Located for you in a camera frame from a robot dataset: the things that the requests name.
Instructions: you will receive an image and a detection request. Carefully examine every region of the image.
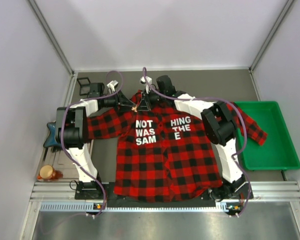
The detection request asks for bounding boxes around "orange brown cup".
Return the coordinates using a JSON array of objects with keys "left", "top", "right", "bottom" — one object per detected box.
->
[{"left": 37, "top": 165, "right": 63, "bottom": 181}]

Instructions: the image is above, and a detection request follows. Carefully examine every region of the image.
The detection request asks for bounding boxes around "small black brooch box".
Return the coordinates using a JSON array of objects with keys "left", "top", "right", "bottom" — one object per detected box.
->
[{"left": 76, "top": 77, "right": 91, "bottom": 96}]

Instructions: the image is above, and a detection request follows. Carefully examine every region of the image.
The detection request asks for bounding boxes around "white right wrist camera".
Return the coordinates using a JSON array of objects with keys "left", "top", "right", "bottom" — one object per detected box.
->
[{"left": 139, "top": 76, "right": 152, "bottom": 94}]

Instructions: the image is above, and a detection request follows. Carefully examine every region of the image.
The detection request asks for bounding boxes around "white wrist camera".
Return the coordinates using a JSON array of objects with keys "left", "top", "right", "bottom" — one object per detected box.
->
[
  {"left": 107, "top": 80, "right": 119, "bottom": 94},
  {"left": 139, "top": 76, "right": 152, "bottom": 94}
]

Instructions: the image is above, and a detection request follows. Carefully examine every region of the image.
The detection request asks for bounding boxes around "red black plaid shirt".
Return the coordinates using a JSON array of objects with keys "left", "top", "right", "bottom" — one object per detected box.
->
[{"left": 86, "top": 89, "right": 268, "bottom": 203}]

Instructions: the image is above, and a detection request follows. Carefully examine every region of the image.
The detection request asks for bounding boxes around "slotted grey cable duct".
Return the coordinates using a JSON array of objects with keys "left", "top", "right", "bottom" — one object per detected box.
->
[{"left": 40, "top": 202, "right": 242, "bottom": 214}]

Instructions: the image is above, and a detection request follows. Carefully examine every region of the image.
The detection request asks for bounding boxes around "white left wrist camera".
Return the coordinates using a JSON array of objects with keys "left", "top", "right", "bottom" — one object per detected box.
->
[{"left": 107, "top": 80, "right": 119, "bottom": 94}]

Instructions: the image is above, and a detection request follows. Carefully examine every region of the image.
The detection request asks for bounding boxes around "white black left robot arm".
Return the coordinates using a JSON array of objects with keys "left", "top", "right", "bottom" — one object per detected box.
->
[{"left": 54, "top": 80, "right": 136, "bottom": 200}]

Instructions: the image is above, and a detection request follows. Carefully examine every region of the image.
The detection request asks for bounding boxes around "green plastic bin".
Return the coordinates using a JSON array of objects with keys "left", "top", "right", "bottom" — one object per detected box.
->
[{"left": 236, "top": 101, "right": 300, "bottom": 171}]

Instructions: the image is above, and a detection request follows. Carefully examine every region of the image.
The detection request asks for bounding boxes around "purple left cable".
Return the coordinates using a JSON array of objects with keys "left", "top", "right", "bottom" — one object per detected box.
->
[{"left": 60, "top": 70, "right": 125, "bottom": 216}]

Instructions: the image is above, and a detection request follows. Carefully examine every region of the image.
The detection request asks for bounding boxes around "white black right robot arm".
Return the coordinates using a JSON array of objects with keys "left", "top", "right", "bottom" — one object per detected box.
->
[{"left": 138, "top": 75, "right": 246, "bottom": 202}]

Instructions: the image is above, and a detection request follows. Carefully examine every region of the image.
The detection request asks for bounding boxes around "small gold brooch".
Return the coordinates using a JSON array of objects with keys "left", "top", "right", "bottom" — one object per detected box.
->
[{"left": 131, "top": 106, "right": 138, "bottom": 113}]

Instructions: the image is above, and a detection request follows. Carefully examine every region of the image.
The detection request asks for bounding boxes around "blue star-shaped dish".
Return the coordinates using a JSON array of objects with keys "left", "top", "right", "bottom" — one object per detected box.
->
[{"left": 43, "top": 122, "right": 62, "bottom": 149}]

